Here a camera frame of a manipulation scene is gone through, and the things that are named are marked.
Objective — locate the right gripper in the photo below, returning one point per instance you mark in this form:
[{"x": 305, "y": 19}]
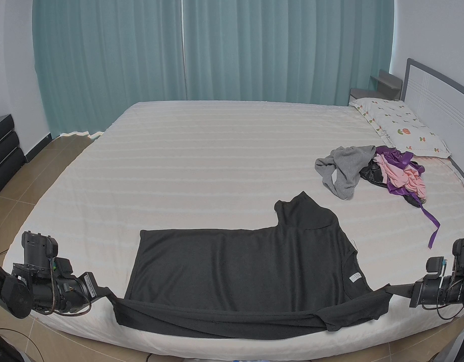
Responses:
[{"x": 424, "y": 294}]

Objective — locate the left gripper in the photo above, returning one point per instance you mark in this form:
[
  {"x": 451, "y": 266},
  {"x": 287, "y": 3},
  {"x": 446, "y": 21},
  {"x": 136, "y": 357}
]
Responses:
[{"x": 87, "y": 287}]

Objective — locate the black T-shirt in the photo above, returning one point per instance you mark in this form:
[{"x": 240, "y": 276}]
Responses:
[{"x": 247, "y": 270}]

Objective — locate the pile of clothes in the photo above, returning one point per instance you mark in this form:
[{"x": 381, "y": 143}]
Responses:
[{"x": 401, "y": 174}]

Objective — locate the bed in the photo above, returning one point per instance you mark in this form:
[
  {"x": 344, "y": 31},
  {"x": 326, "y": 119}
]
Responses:
[{"x": 216, "y": 157}]

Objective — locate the grey garment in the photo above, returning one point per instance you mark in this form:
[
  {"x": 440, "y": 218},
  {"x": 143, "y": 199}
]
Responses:
[{"x": 348, "y": 164}]

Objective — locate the black chest of drawers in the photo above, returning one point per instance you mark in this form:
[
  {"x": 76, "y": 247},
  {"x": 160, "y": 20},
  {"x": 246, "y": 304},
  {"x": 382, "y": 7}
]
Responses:
[{"x": 3, "y": 153}]

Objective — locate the white printed pillow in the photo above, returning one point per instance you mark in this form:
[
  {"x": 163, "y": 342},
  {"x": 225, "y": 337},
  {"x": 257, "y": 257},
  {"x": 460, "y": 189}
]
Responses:
[{"x": 401, "y": 125}]

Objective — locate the grey bedside table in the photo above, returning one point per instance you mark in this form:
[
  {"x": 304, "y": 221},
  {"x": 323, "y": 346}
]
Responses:
[{"x": 369, "y": 92}]

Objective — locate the blue-green curtain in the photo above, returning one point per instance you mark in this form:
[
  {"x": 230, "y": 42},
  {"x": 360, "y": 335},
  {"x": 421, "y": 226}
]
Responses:
[
  {"x": 107, "y": 51},
  {"x": 284, "y": 36}
]

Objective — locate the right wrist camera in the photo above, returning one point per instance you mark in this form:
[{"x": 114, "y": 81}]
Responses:
[{"x": 435, "y": 265}]

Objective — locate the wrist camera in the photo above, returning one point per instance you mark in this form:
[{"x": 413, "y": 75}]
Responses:
[
  {"x": 63, "y": 266},
  {"x": 435, "y": 265}
]

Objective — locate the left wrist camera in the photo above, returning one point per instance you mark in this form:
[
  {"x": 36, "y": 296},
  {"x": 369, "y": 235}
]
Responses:
[{"x": 63, "y": 266}]

